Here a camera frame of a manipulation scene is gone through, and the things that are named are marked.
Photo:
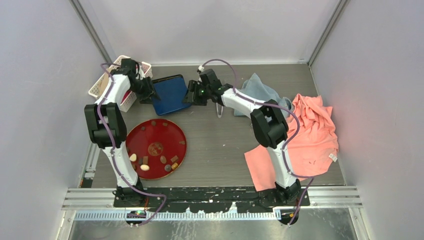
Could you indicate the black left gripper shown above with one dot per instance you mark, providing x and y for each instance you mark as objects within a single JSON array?
[{"x": 150, "y": 92}]

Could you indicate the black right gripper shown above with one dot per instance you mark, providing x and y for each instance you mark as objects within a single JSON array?
[{"x": 193, "y": 87}]

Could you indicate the white plastic basket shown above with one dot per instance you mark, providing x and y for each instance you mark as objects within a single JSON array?
[{"x": 129, "y": 97}]

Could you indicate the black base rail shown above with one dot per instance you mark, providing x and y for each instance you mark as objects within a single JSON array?
[{"x": 207, "y": 200}]

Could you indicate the light blue denim cloth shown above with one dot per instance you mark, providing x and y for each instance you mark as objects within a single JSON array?
[{"x": 254, "y": 88}]

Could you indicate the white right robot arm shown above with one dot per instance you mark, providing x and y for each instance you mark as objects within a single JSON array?
[{"x": 269, "y": 125}]

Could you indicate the beige cloth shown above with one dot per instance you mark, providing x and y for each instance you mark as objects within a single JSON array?
[{"x": 103, "y": 84}]

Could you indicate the pink cloth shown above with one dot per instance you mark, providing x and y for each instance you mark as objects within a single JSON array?
[{"x": 312, "y": 150}]

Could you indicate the blue tin lid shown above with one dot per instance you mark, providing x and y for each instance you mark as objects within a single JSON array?
[{"x": 171, "y": 91}]

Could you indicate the white oval chocolate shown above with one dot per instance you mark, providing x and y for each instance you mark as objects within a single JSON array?
[
  {"x": 144, "y": 167},
  {"x": 133, "y": 157}
]

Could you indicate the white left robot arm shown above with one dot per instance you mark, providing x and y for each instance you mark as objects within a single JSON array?
[{"x": 107, "y": 129}]

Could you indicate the magenta cloth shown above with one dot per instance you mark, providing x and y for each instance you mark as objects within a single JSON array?
[{"x": 127, "y": 93}]

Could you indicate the red round tray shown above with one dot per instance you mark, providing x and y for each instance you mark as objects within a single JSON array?
[{"x": 157, "y": 143}]

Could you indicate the caramel cube chocolate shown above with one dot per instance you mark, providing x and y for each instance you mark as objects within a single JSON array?
[{"x": 174, "y": 165}]

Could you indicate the metal tongs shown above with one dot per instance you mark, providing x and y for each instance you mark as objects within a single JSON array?
[{"x": 219, "y": 110}]

